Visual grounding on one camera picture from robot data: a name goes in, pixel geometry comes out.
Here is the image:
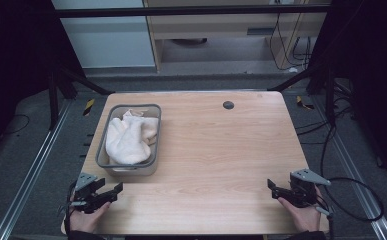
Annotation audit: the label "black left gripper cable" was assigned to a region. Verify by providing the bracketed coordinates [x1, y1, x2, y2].
[63, 181, 79, 236]

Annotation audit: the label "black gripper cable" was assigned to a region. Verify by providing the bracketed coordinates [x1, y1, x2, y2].
[315, 124, 385, 240]
[63, 181, 79, 236]

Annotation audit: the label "yellow black tape strip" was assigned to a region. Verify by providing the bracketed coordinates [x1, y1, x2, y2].
[295, 95, 315, 111]
[82, 98, 96, 117]

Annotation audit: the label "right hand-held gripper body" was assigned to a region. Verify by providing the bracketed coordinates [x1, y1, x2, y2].
[289, 168, 332, 208]

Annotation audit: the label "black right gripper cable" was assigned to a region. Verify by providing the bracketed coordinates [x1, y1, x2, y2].
[315, 124, 385, 240]

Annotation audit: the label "grey plastic basket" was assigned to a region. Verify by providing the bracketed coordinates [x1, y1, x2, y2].
[95, 103, 162, 177]

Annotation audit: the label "black hanging cables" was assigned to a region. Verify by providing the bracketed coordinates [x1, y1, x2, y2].
[268, 12, 313, 72]

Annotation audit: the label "black diagonal frame brace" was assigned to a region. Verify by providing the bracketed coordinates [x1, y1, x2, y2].
[56, 62, 115, 96]
[267, 64, 329, 93]

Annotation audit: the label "person's left hand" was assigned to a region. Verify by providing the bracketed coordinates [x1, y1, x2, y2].
[69, 199, 112, 234]

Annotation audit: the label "person's right hand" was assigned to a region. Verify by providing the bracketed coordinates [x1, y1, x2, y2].
[277, 188, 323, 233]

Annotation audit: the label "black horizontal frame bar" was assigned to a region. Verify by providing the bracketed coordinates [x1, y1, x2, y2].
[52, 4, 332, 19]

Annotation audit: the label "black frame post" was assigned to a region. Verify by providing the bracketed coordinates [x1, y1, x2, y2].
[48, 61, 61, 131]
[325, 66, 336, 127]

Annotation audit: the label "white fluffy towel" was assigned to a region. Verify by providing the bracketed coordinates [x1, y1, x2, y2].
[105, 116, 152, 166]

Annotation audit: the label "cream towel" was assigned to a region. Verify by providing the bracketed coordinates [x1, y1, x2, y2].
[122, 109, 160, 145]

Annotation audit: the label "light wooden desk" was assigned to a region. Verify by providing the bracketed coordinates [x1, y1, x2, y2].
[143, 0, 332, 73]

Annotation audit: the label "black floor cable bundle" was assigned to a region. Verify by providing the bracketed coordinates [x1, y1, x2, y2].
[294, 96, 357, 146]

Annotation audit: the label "black curtain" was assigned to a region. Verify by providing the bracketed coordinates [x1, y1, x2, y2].
[0, 0, 85, 164]
[309, 0, 387, 186]

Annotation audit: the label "thin black floor cable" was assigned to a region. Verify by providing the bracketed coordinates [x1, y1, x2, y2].
[0, 113, 31, 137]

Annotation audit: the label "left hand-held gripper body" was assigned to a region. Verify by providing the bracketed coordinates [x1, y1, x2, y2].
[70, 172, 104, 214]

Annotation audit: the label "aluminium floor rail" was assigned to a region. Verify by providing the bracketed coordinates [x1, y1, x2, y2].
[314, 96, 387, 240]
[0, 99, 73, 240]

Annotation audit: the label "white cabinet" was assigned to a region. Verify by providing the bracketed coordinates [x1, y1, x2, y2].
[51, 0, 157, 70]

